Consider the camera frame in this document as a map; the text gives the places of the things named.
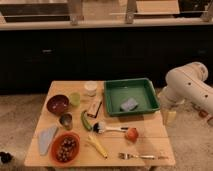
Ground red apple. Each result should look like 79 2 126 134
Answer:
125 128 139 143

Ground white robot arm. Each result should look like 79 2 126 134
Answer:
158 62 213 127

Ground green plastic tray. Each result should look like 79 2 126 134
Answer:
104 78 160 117

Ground blue-grey sponge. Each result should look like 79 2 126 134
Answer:
120 98 138 111

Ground silver fork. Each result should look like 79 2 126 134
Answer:
118 153 155 160

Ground small brown box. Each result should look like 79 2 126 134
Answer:
87 100 102 118

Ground yellow corn cob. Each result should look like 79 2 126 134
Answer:
88 135 108 159

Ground white cup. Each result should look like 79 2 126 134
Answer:
84 81 97 97

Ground green cucumber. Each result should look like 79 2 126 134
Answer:
81 110 92 131

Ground light green cup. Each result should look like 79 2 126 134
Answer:
69 92 80 107

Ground wooden table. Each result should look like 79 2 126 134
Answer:
24 80 177 171

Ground metal cup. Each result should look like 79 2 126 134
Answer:
59 113 73 130

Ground orange bowl with grapes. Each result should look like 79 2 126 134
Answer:
49 132 80 166

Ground dark red bowl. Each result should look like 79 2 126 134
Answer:
46 94 69 115

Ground grey folded cloth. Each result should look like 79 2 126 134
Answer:
38 125 58 155

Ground dark cabinet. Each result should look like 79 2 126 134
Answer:
0 26 213 94

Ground black object on floor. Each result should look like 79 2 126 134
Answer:
0 152 13 164

